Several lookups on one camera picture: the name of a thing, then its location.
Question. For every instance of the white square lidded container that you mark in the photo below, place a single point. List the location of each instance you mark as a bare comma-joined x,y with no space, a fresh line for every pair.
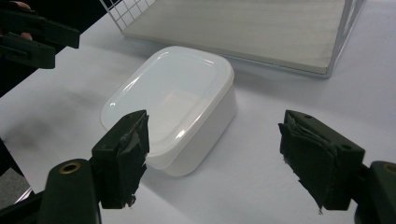
174,102

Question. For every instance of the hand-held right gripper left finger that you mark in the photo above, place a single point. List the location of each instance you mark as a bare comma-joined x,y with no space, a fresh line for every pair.
120,161

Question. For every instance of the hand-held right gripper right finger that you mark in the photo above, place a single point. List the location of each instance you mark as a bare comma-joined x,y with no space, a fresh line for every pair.
323,161

